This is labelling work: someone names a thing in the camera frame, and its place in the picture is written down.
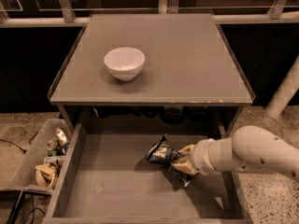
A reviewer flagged white ceramic bowl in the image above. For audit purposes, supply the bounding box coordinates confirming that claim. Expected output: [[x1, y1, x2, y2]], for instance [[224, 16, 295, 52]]
[[104, 47, 145, 81]]

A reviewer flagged black floor cable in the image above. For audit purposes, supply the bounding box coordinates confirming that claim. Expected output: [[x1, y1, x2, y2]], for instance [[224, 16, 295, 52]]
[[0, 130, 40, 156]]

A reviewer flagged clear plastic bin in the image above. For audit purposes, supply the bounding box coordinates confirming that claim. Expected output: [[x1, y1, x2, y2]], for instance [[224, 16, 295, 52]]
[[0, 119, 71, 194]]

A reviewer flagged crushed silver can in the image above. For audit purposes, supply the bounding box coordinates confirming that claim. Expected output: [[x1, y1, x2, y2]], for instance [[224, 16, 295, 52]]
[[55, 128, 69, 147]]

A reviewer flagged green crushed can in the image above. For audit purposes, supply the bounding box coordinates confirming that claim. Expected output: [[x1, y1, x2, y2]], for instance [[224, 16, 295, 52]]
[[46, 138, 59, 151]]

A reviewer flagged blue chip bag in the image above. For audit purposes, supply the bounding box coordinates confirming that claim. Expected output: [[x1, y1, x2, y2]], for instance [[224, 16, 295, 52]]
[[147, 135, 193, 187]]

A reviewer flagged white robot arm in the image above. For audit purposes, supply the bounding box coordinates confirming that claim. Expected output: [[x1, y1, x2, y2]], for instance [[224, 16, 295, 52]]
[[172, 126, 299, 181]]

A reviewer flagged open grey top drawer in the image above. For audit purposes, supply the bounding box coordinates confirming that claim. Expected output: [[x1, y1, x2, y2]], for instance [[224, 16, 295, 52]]
[[43, 123, 253, 224]]

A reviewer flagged grey wooden cabinet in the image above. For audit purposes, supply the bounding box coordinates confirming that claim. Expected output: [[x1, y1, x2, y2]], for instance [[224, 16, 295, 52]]
[[49, 14, 254, 126]]

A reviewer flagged metal railing frame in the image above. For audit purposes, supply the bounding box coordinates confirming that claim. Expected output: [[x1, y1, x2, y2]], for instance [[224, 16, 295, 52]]
[[0, 0, 299, 27]]

